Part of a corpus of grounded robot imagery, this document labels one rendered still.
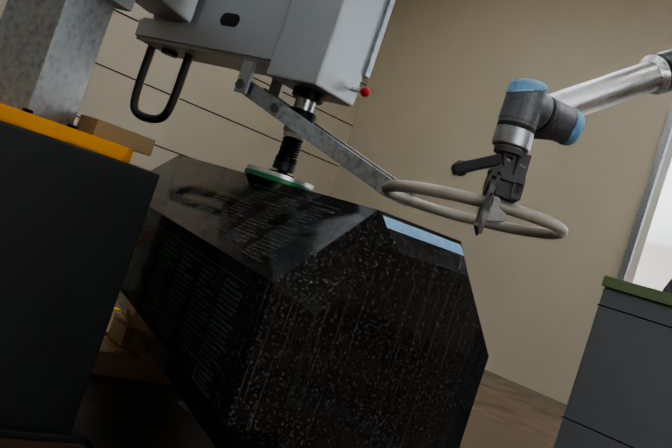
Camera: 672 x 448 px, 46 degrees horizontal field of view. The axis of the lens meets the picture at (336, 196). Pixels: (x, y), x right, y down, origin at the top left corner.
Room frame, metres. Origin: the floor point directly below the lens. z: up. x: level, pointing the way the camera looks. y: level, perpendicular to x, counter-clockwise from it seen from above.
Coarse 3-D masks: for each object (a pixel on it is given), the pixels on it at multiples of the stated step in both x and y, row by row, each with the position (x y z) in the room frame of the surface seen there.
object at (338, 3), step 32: (320, 0) 2.34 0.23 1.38; (352, 0) 2.32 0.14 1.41; (384, 0) 2.45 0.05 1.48; (288, 32) 2.38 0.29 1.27; (320, 32) 2.31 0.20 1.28; (352, 32) 2.36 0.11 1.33; (288, 64) 2.36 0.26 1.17; (320, 64) 2.29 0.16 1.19; (352, 64) 2.40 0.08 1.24; (320, 96) 2.40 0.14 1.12; (352, 96) 2.45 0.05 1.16
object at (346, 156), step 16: (240, 80) 2.47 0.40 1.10; (256, 96) 2.47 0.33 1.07; (272, 96) 2.43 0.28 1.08; (272, 112) 2.42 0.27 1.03; (288, 112) 2.39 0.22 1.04; (304, 128) 2.34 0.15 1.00; (320, 128) 2.45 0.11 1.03; (320, 144) 2.30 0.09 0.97; (336, 144) 2.27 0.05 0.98; (336, 160) 2.26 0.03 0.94; (352, 160) 2.23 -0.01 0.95; (368, 160) 2.33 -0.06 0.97; (368, 176) 2.19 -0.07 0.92; (384, 176) 2.16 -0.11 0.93
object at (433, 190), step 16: (384, 192) 2.08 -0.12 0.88; (400, 192) 2.18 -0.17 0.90; (416, 192) 1.90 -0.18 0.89; (432, 192) 1.87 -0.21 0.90; (448, 192) 1.85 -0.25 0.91; (464, 192) 1.84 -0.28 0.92; (416, 208) 2.26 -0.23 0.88; (432, 208) 2.27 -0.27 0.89; (448, 208) 2.29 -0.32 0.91; (512, 208) 1.83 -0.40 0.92; (528, 208) 1.85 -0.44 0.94; (512, 224) 2.23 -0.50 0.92; (544, 224) 1.87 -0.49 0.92; (560, 224) 1.91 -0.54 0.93
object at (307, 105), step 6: (300, 102) 2.41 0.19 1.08; (306, 102) 2.40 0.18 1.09; (312, 102) 2.41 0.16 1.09; (294, 108) 2.39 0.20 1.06; (300, 108) 2.39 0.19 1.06; (306, 108) 2.41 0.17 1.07; (312, 108) 2.42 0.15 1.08; (300, 114) 2.39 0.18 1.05; (306, 114) 2.39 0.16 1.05; (312, 114) 2.40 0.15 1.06; (312, 120) 2.41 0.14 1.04; (294, 132) 2.40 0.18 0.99
